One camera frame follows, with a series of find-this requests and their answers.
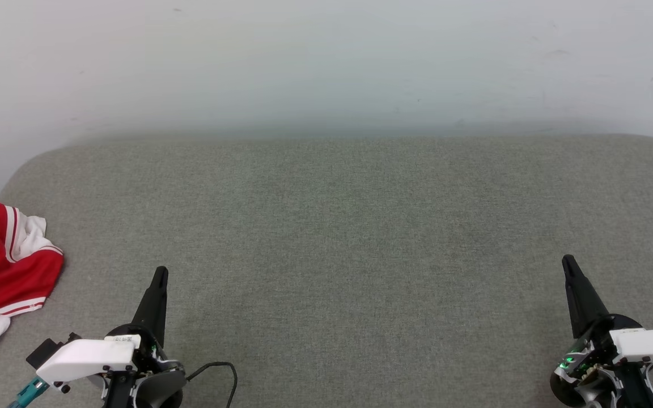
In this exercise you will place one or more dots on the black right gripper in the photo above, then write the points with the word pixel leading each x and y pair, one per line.
pixel 584 374

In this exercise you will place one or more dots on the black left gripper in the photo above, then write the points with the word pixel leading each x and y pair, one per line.
pixel 156 385

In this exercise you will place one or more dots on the red and white shirt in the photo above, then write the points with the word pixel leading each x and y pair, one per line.
pixel 9 272

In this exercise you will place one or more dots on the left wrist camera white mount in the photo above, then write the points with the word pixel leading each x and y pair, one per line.
pixel 83 357

